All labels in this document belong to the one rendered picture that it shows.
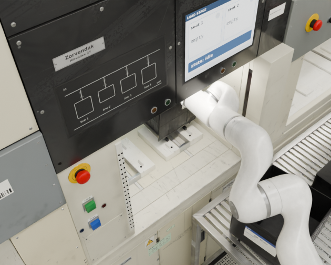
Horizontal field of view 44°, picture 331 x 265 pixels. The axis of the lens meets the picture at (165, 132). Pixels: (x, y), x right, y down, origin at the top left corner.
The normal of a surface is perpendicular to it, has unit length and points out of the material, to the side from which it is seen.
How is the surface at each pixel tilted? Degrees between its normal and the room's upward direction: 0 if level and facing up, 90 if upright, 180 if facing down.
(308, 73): 0
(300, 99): 0
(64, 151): 90
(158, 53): 90
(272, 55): 0
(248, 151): 62
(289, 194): 32
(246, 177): 45
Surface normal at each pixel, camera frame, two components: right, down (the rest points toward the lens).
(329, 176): -0.03, -0.69
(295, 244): -0.25, -0.42
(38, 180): 0.63, 0.55
